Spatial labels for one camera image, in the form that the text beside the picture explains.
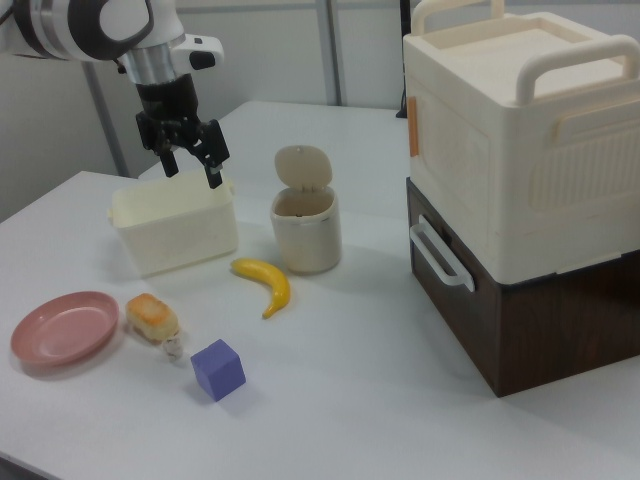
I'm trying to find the white drawer handle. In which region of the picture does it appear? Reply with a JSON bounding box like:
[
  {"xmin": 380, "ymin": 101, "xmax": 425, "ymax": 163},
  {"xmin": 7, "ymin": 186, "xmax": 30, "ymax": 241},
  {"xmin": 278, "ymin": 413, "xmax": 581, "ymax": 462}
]
[{"xmin": 408, "ymin": 214, "xmax": 477, "ymax": 292}]

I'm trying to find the yellow banana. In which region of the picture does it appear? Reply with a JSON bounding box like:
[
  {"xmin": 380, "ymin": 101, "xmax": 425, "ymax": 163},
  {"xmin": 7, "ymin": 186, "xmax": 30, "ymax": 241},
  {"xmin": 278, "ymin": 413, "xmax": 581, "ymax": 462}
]
[{"xmin": 229, "ymin": 257, "xmax": 292, "ymax": 321}]

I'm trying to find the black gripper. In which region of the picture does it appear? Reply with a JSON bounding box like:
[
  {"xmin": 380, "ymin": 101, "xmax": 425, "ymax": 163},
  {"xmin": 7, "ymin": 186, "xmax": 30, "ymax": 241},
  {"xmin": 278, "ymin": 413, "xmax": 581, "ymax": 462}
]
[{"xmin": 134, "ymin": 73, "xmax": 232, "ymax": 190}]

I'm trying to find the dark brown wooden drawer box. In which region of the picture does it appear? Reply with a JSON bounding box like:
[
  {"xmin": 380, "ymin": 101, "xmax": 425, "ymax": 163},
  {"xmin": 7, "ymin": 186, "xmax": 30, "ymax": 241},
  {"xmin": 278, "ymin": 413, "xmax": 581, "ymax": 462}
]
[{"xmin": 405, "ymin": 177, "xmax": 640, "ymax": 399}]

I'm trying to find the orange tape strip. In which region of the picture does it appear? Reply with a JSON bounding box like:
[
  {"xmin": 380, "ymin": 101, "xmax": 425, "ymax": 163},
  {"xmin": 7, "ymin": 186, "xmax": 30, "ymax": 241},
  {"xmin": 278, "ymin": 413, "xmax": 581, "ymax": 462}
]
[{"xmin": 406, "ymin": 96, "xmax": 422, "ymax": 158}]

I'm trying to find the pink plate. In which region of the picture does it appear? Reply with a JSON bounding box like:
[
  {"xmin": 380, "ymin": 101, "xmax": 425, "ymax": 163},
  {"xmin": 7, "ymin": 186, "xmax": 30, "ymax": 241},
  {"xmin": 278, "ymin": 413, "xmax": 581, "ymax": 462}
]
[{"xmin": 10, "ymin": 291, "xmax": 121, "ymax": 368}]

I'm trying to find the grey partition post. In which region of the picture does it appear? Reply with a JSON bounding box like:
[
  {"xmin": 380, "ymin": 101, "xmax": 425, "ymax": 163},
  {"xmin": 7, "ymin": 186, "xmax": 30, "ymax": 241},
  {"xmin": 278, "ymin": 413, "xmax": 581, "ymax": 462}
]
[
  {"xmin": 81, "ymin": 59, "xmax": 127, "ymax": 178},
  {"xmin": 325, "ymin": 0, "xmax": 347, "ymax": 107}
]

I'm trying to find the beige mini trash can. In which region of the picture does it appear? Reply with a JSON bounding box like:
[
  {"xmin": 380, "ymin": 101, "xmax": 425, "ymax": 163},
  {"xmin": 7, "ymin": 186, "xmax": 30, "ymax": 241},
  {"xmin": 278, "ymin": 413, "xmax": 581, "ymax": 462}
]
[{"xmin": 269, "ymin": 143, "xmax": 344, "ymax": 276}]

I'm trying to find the purple cube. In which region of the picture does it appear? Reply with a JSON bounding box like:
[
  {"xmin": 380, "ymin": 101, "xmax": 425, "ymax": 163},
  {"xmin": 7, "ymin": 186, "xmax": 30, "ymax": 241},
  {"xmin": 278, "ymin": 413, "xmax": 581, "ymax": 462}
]
[{"xmin": 190, "ymin": 338, "xmax": 248, "ymax": 403}]

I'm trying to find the small white crumpled object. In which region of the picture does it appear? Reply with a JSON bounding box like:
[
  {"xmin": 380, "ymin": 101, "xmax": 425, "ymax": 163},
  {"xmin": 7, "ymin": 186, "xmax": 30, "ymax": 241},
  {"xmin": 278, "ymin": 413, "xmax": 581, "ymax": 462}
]
[{"xmin": 161, "ymin": 335, "xmax": 186, "ymax": 364}]

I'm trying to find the cream plastic storage box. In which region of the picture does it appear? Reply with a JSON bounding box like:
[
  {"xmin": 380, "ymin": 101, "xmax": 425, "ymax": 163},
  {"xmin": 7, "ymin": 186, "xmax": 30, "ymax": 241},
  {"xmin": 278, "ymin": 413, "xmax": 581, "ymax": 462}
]
[{"xmin": 402, "ymin": 0, "xmax": 640, "ymax": 285}]

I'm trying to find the white plastic basket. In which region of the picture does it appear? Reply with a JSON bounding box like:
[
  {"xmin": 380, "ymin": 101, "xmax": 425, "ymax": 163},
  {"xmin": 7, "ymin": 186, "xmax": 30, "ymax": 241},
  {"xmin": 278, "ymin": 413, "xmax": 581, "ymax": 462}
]
[{"xmin": 106, "ymin": 169, "xmax": 240, "ymax": 279}]

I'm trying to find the toasted bread loaf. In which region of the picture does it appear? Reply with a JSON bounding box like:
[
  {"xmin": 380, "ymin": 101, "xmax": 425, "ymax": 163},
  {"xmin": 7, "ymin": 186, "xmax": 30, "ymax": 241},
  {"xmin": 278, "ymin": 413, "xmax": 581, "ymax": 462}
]
[{"xmin": 124, "ymin": 292, "xmax": 181, "ymax": 344}]

